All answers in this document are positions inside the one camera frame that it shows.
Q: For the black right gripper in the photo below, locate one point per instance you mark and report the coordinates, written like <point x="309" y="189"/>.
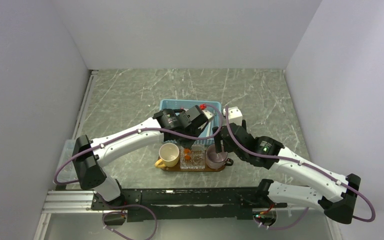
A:
<point x="218" y="142"/>

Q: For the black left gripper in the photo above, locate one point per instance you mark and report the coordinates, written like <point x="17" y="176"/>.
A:
<point x="188" y="144"/>

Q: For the purple mug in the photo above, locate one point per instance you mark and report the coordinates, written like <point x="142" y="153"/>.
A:
<point x="217" y="160"/>

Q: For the clear glass holder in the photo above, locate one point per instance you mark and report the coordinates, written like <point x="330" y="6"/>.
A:
<point x="197" y="161"/>

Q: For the orange toothpaste tube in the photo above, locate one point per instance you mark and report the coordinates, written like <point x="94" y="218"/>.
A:
<point x="187" y="155"/>

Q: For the yellow mug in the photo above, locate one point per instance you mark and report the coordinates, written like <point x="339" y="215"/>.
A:
<point x="168" y="156"/>

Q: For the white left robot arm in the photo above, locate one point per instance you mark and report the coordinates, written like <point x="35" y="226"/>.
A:
<point x="92" y="155"/>

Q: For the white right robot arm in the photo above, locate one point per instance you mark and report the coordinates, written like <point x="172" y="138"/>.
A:
<point x="331" y="193"/>

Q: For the oval wooden tray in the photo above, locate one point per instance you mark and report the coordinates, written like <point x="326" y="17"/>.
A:
<point x="176" y="168"/>

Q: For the light blue plastic basket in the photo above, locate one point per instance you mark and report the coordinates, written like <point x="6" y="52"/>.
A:
<point x="172" y="105"/>

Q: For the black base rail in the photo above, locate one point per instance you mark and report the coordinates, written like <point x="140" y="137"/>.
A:
<point x="240" y="203"/>

